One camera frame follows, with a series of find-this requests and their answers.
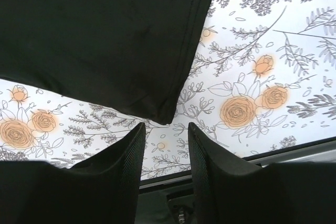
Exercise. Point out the black t shirt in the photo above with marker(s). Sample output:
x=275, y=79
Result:
x=130, y=55

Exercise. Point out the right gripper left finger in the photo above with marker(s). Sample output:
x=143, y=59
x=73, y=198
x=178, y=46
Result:
x=101, y=189

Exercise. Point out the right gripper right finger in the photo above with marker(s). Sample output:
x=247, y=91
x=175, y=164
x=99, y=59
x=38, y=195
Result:
x=229, y=189

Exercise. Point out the floral patterned table mat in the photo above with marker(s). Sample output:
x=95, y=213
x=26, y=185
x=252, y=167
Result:
x=262, y=79

